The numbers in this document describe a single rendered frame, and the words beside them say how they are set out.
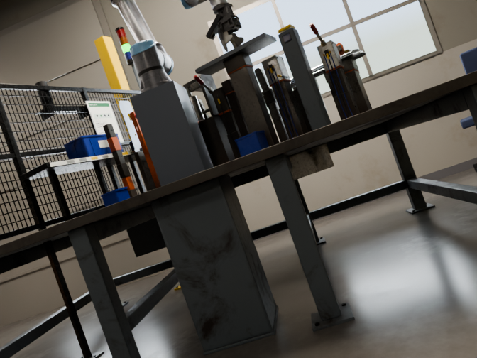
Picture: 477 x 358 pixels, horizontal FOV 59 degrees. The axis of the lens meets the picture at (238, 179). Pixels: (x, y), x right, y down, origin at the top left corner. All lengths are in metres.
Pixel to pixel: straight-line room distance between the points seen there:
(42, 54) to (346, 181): 3.36
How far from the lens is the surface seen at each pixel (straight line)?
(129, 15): 2.14
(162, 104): 1.79
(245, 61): 1.91
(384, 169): 4.22
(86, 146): 2.55
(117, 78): 3.39
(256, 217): 4.19
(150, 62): 1.89
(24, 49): 5.09
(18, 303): 5.27
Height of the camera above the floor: 0.62
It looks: level
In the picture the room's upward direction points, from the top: 20 degrees counter-clockwise
